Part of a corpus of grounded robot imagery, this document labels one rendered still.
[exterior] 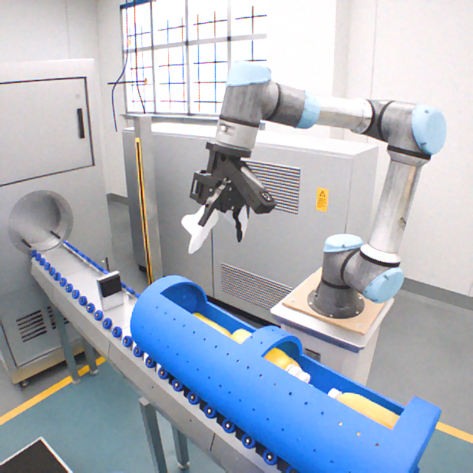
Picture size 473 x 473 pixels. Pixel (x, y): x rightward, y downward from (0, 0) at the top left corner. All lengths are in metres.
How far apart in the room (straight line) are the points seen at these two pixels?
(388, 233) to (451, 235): 2.52
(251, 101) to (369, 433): 0.66
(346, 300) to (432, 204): 2.37
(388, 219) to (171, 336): 0.66
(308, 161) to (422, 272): 1.81
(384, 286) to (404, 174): 0.30
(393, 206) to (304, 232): 1.50
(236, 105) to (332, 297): 0.71
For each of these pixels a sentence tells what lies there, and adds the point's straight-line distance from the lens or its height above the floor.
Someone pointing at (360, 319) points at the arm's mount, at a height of 1.16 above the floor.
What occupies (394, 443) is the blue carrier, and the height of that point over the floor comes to 1.22.
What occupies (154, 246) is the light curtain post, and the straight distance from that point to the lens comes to 1.86.
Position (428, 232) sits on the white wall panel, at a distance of 3.53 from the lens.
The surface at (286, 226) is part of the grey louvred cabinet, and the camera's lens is 2.51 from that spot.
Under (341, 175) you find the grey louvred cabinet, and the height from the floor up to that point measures 1.32.
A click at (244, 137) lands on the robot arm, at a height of 1.73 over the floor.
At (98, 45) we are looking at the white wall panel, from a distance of 6.12.
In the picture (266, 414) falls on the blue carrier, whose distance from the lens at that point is 0.88.
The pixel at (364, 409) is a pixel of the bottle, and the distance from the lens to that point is 0.95.
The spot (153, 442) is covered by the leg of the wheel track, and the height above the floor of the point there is 0.37.
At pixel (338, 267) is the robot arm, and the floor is 1.33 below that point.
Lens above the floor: 1.83
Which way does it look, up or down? 23 degrees down
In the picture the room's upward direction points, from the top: straight up
